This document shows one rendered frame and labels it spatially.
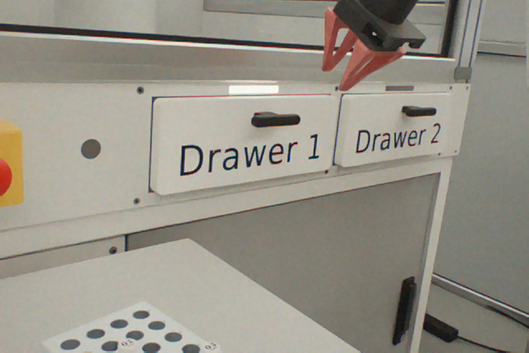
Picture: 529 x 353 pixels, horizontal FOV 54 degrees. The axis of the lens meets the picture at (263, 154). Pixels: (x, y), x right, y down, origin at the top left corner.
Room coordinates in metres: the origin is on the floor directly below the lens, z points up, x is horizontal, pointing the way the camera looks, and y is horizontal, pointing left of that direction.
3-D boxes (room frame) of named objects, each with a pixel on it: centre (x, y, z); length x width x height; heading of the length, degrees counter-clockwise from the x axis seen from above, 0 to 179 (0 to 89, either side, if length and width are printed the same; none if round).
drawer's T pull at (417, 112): (0.85, -0.24, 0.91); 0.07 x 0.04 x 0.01; 131
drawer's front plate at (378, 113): (0.87, -0.22, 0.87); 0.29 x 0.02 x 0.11; 131
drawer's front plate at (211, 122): (0.66, 0.01, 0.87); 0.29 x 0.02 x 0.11; 131
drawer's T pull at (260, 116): (0.64, 0.00, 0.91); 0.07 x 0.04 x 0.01; 131
